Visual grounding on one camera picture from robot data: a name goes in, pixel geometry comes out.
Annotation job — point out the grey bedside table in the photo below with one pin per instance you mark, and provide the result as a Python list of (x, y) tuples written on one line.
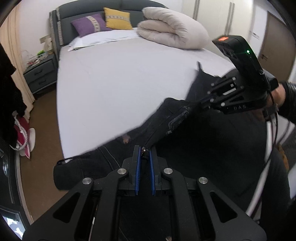
[(42, 75)]

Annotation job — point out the cream wardrobe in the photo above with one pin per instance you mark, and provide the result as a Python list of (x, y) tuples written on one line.
[(221, 17)]

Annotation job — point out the pink and white steam iron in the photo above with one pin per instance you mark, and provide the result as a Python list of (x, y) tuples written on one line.
[(26, 136)]

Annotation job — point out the white pillow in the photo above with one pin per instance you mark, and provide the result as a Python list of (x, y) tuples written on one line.
[(102, 38)]

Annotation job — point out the person's right hand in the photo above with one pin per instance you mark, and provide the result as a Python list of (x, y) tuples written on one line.
[(277, 96)]

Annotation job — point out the bed with white sheet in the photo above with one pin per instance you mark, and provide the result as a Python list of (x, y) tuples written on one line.
[(108, 89)]

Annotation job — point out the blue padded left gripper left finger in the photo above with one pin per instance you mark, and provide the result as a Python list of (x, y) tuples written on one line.
[(137, 170)]

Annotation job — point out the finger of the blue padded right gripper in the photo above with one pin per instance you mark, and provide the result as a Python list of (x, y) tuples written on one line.
[(152, 172)]

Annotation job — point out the white paper bag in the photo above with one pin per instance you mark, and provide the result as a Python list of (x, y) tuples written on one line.
[(48, 46)]

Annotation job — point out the black denim pants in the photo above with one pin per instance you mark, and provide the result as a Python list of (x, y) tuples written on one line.
[(229, 149)]

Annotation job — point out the yellow cushion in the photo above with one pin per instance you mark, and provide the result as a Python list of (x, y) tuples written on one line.
[(117, 20)]

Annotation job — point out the purple cushion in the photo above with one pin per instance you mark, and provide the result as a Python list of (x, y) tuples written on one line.
[(90, 24)]

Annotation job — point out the beige curtain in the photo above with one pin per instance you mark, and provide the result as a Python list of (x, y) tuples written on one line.
[(10, 40)]

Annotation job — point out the rolled beige duvet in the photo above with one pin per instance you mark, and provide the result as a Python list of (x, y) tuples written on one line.
[(171, 28)]

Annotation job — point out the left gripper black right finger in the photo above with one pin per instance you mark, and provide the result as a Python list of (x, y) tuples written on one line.
[(170, 114)]

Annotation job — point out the white wire basket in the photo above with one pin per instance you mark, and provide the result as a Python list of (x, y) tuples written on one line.
[(31, 60)]

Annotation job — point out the black garment on rack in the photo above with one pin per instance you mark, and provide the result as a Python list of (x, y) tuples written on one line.
[(11, 101)]

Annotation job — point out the brown wooden door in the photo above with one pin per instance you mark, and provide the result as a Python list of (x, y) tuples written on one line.
[(277, 55)]

